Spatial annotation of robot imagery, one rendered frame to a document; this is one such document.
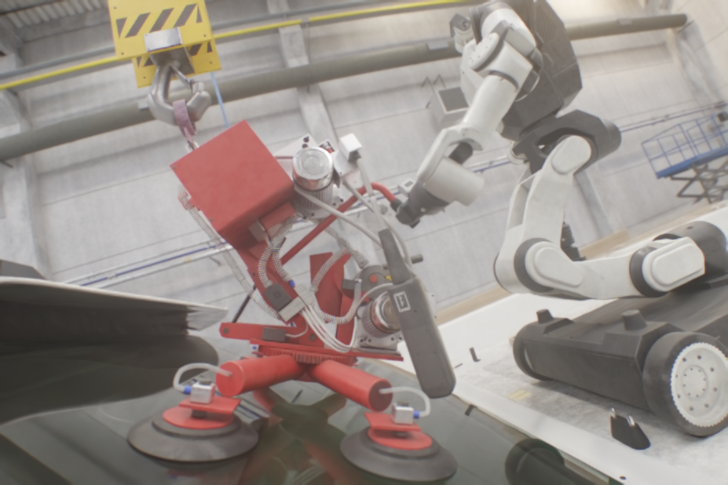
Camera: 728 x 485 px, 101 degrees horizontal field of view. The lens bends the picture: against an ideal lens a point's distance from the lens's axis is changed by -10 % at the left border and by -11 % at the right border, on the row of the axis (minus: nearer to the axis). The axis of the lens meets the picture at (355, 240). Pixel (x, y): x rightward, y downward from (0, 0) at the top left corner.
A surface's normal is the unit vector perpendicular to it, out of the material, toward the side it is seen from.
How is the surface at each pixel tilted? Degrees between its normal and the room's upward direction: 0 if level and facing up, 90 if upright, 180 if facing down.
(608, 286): 90
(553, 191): 112
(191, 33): 90
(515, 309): 90
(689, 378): 90
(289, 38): 137
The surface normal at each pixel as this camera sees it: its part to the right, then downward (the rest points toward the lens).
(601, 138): 0.24, 0.17
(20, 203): 0.14, -0.21
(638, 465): -0.82, -0.57
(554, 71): -0.33, 0.03
